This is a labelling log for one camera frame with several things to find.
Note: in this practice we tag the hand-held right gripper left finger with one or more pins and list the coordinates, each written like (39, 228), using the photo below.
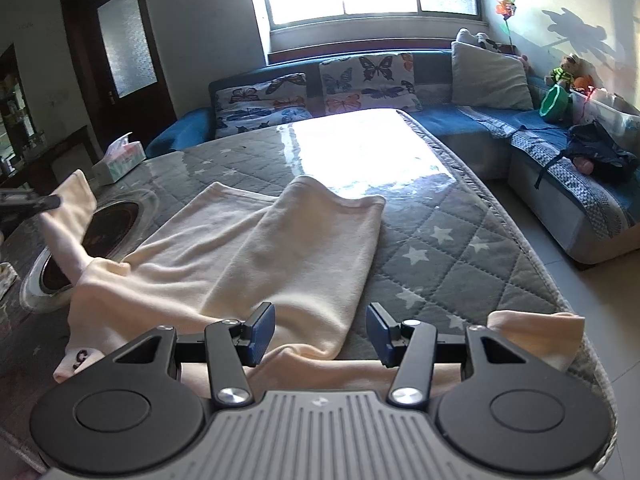
(262, 332)

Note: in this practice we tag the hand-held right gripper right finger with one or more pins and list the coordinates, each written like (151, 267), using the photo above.
(378, 332)

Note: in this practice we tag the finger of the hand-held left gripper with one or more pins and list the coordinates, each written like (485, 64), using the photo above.
(35, 202)

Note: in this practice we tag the cream cloth towel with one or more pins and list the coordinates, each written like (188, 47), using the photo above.
(280, 250)

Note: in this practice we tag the dark display cabinet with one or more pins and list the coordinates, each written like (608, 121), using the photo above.
(15, 110)

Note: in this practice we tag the tissue box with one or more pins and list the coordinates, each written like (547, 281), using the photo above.
(122, 162)

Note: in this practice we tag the grey star quilted table cover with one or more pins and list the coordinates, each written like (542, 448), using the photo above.
(450, 260)

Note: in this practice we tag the dark wooden door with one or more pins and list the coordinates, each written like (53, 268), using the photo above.
(125, 40)

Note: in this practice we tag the blue corner sofa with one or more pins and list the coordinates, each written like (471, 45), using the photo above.
(450, 120)

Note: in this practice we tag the butterfly print pillow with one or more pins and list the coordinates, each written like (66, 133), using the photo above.
(260, 105)
(370, 82)

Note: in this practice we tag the grey patterned sofa throw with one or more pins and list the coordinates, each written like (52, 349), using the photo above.
(580, 195)

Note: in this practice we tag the grey square pillow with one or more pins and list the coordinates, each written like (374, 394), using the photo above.
(487, 77)

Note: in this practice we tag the dark blue clothing pile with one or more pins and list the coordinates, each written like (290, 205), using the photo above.
(600, 152)

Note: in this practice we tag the green bucket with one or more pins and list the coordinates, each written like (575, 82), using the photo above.
(552, 102)

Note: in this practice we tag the small white cushion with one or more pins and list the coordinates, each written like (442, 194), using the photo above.
(467, 36)

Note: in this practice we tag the orange plush toy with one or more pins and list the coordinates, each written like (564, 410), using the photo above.
(583, 83)

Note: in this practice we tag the clear plastic storage box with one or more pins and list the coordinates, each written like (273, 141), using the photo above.
(615, 110)

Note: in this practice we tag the teddy bear plush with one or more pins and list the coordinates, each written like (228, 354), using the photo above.
(567, 67)

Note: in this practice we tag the colourful pinwheel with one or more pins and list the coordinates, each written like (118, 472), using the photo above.
(506, 9)

